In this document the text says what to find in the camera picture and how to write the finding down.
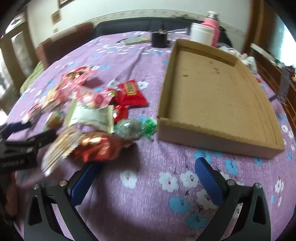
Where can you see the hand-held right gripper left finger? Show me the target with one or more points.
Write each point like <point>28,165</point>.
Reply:
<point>81,185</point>

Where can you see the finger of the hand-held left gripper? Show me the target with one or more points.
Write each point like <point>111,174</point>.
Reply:
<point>16,127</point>
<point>44,136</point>

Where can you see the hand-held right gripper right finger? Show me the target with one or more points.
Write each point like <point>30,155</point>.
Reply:
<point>208,180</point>

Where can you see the clear biscuit packet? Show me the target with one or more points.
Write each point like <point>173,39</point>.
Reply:
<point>60,148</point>

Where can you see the dark red snack packet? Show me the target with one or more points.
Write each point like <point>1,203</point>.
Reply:
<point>99,148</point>

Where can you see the white green snack packet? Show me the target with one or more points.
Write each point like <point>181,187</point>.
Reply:
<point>90,117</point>

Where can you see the small red snack packet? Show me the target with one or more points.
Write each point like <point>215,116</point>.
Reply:
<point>120,113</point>

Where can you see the cardboard box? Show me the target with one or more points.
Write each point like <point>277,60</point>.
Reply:
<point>208,88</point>

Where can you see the red packet yellow label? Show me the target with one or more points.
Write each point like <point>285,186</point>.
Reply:
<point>133,95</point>

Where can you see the person's left hand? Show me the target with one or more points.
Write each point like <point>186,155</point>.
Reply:
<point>10,197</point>

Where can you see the brown gold snack packet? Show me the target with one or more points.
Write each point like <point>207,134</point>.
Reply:
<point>54,119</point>

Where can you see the red white snack packet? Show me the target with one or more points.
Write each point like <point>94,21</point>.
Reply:
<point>33,113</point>

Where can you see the cream pink snack packet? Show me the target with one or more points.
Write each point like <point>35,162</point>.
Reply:
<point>52,96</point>

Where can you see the green cushion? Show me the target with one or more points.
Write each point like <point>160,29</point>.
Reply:
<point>32,74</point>

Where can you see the purple floral tablecloth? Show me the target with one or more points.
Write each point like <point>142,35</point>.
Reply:
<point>150,162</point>

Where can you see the red pink snack packet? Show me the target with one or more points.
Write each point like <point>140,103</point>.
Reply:
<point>76,75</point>

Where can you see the clear green candy packet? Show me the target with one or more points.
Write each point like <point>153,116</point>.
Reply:
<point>128,127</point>

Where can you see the wooden door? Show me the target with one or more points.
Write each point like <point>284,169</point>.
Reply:
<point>18,46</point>

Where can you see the brown chair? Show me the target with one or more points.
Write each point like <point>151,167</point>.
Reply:
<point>64,44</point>

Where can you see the grey metal phone stand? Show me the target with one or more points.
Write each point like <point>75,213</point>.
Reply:
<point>284,85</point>

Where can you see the white cloths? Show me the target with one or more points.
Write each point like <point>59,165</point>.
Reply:
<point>248,61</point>

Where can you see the notebook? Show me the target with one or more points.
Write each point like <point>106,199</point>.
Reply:
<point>136,40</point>

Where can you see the white plastic jar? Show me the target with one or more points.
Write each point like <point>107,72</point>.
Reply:
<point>201,33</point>

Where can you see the black cup with lid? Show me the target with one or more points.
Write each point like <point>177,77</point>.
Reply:
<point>159,39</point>

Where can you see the pink bottle steel cap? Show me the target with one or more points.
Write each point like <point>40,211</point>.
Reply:
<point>214,27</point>

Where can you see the small wall plaque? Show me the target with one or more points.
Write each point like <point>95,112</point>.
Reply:
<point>56,17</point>

